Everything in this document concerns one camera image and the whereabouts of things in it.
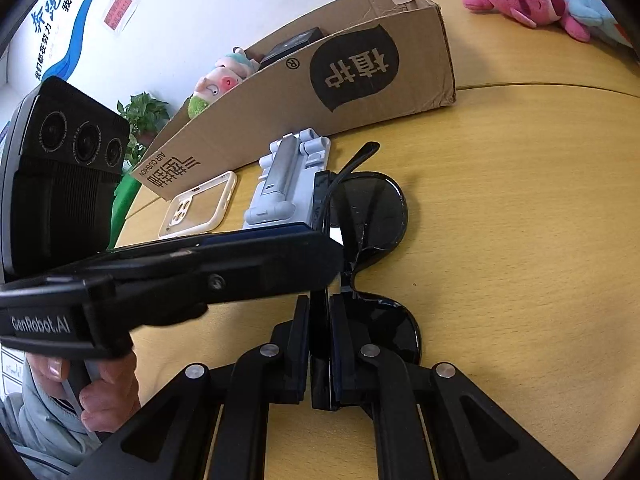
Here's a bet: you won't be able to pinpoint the clear cream phone case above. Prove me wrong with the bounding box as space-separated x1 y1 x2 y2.
158 171 238 240

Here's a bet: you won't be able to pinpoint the black charger box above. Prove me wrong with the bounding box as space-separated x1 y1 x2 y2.
259 27 324 68

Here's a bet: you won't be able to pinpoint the grey sleeve forearm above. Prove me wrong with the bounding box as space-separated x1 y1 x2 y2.
1 364 100 479

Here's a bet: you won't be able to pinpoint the light blue plush toy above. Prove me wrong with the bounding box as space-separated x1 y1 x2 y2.
566 0 632 48

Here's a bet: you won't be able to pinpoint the pink pig plush toy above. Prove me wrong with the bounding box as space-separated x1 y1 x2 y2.
188 47 260 119

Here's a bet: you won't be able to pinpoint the red white wall notice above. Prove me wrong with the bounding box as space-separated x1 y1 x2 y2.
104 0 138 32

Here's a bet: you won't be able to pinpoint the black sunglasses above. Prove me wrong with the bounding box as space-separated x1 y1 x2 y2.
311 141 422 364

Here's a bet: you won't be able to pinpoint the green cloth covered table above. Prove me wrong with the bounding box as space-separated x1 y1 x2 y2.
108 174 141 249

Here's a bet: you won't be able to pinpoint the light grey phone stand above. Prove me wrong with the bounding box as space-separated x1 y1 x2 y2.
243 128 331 230

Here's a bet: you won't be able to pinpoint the potted green plant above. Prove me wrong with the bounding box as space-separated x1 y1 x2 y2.
117 92 169 167

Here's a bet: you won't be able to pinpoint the brown cardboard box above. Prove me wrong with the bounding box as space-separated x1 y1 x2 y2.
132 0 456 200

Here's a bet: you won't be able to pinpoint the person's left hand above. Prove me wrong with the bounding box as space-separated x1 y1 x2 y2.
26 352 141 432

